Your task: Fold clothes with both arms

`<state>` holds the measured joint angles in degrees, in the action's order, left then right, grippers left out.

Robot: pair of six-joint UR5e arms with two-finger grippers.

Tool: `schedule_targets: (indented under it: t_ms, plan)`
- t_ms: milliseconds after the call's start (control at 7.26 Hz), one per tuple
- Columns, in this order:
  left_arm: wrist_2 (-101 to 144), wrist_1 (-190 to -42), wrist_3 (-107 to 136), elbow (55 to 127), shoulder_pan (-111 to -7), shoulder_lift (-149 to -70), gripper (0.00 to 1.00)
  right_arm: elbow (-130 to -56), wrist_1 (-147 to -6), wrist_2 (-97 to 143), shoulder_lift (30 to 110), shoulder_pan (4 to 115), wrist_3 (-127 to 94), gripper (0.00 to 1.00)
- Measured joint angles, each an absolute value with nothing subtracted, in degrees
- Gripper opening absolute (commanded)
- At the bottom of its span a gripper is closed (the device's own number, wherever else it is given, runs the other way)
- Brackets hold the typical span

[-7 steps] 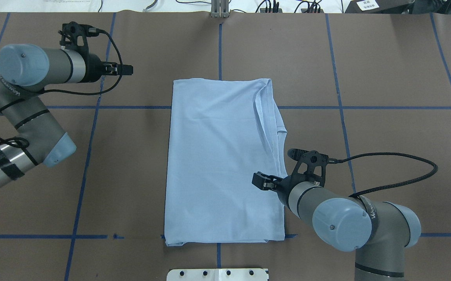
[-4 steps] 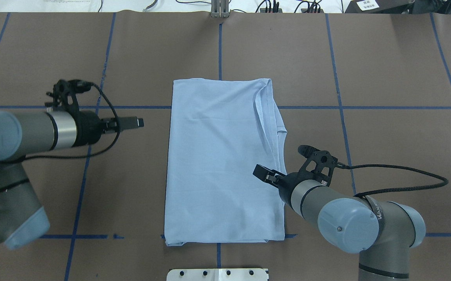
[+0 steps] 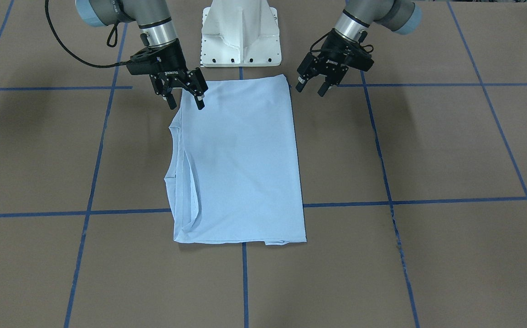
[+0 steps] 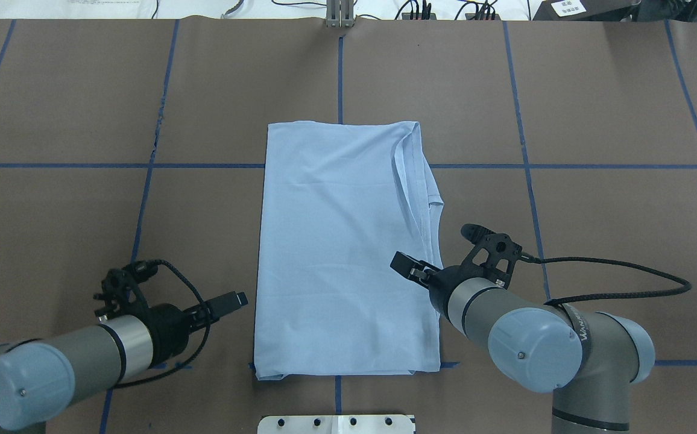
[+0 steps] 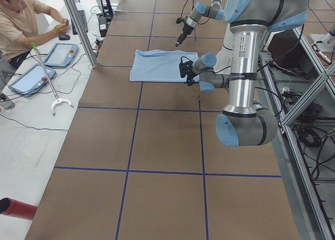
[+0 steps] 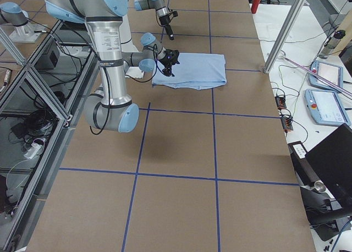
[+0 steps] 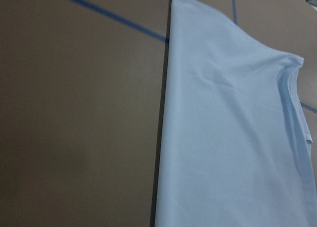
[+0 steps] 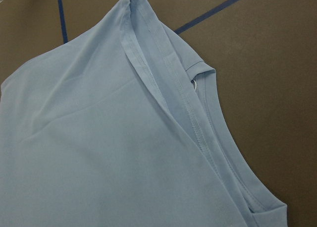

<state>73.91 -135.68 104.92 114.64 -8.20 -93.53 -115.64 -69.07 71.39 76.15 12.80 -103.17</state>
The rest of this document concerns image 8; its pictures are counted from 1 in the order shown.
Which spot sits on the light blue t-shirt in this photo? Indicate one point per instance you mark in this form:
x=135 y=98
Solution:
x=122 y=127

